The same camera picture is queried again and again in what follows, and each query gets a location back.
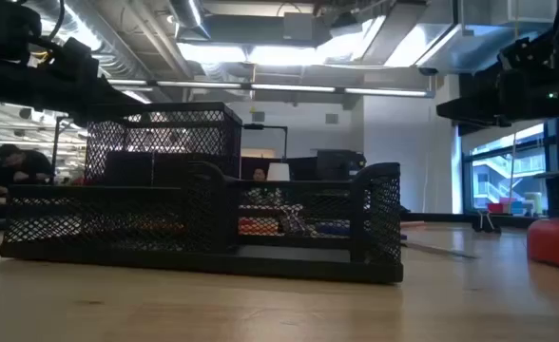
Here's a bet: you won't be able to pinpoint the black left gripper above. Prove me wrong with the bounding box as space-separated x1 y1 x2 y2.
0 61 141 127

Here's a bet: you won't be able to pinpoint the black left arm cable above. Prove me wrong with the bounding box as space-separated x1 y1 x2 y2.
46 0 67 42

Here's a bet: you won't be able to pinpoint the long ceiling light bar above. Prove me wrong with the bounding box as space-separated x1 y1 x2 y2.
107 78 435 100

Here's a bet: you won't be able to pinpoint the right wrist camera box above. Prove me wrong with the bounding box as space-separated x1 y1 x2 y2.
497 36 556 72

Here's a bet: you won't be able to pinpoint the pale green container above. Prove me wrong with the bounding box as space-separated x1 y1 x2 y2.
525 192 544 215

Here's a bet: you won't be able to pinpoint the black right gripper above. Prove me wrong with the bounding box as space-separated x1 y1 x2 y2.
434 68 559 138

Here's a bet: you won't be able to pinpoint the yellow hanging rope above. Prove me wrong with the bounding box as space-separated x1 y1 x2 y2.
510 132 518 200

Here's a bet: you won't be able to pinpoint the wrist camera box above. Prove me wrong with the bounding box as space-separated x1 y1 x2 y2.
50 36 101 82
497 36 556 72

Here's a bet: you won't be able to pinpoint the blue handled scissors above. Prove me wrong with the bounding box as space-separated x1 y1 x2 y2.
400 239 480 260

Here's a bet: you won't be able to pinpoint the red eraser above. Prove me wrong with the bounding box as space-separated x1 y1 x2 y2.
239 218 280 237

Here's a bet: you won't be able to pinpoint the black binder clip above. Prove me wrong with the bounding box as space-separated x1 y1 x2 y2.
472 210 503 235

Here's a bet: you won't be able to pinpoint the black stand bracket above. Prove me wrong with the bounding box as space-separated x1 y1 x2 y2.
242 123 289 161

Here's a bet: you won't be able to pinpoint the black mesh desk organizer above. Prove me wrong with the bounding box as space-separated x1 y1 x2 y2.
0 102 403 285

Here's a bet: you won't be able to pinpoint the black table frame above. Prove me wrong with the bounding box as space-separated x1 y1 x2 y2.
400 212 537 229

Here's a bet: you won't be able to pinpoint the red desk lamp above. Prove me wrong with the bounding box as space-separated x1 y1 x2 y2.
526 217 559 273

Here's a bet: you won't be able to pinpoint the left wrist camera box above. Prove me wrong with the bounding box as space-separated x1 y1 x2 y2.
50 36 101 82

